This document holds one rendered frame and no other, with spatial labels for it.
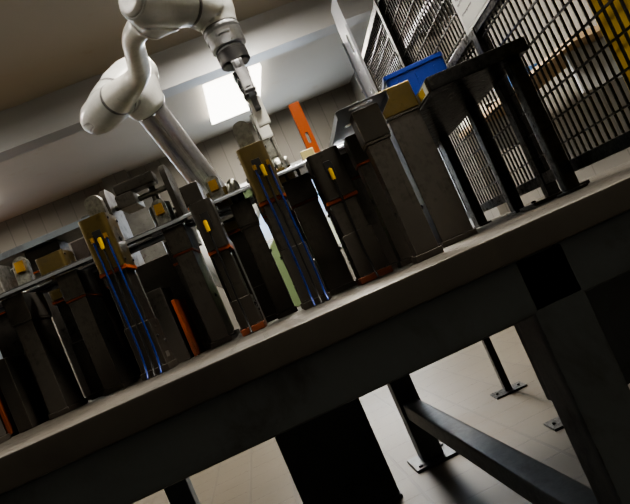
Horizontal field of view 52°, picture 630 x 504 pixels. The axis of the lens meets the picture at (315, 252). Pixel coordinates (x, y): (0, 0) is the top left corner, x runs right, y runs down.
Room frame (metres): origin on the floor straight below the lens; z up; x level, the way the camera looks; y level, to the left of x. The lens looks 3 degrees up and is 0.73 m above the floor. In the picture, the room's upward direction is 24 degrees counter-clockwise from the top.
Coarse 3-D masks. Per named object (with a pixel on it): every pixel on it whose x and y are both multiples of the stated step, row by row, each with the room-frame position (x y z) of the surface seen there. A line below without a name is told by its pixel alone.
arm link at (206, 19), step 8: (200, 0) 1.43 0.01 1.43; (208, 0) 1.44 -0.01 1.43; (216, 0) 1.46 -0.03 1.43; (224, 0) 1.48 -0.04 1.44; (200, 8) 1.43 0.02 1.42; (208, 8) 1.45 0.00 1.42; (216, 8) 1.46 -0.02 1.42; (224, 8) 1.47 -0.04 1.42; (232, 8) 1.50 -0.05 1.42; (200, 16) 1.44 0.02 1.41; (208, 16) 1.46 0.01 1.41; (216, 16) 1.47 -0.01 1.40; (224, 16) 1.47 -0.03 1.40; (232, 16) 1.49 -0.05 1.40; (200, 24) 1.47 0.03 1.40; (208, 24) 1.48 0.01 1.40
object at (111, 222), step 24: (96, 216) 1.28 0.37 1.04; (96, 240) 1.28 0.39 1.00; (120, 240) 1.32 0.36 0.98; (96, 264) 1.28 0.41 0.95; (120, 264) 1.28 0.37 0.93; (120, 288) 1.27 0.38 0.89; (120, 312) 1.29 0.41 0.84; (144, 312) 1.29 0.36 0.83; (144, 336) 1.28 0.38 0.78; (144, 360) 1.28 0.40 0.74; (168, 360) 1.31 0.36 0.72
